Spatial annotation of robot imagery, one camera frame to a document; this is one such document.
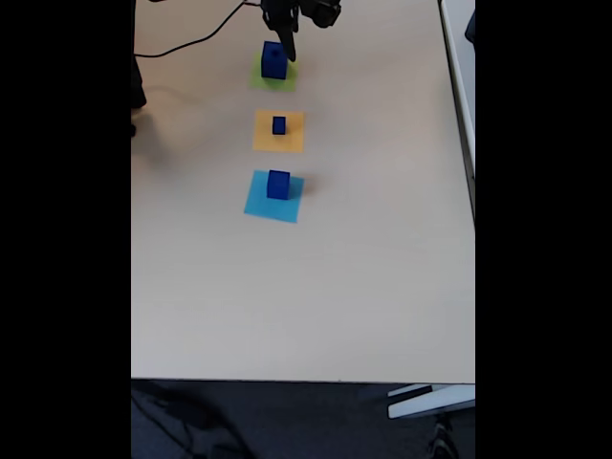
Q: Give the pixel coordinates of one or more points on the large blue cube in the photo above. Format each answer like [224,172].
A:
[272,69]

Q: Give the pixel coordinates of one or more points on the small blue cube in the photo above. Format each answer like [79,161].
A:
[279,125]

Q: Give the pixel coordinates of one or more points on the medium blue cube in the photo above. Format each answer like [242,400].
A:
[277,186]

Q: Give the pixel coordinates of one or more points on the green paper square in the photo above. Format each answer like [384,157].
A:
[272,85]

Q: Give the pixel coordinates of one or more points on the orange paper square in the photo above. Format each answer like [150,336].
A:
[263,141]

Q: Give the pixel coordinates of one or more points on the light blue paper square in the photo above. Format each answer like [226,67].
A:
[258,208]

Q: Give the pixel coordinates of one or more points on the white neighbouring table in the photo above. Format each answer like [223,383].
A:
[461,72]

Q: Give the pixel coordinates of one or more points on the dark blue chair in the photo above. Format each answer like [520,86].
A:
[471,26]

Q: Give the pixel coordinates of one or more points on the white table leg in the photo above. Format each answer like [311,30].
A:
[430,404]

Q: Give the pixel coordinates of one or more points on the black camera box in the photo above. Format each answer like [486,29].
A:
[322,13]

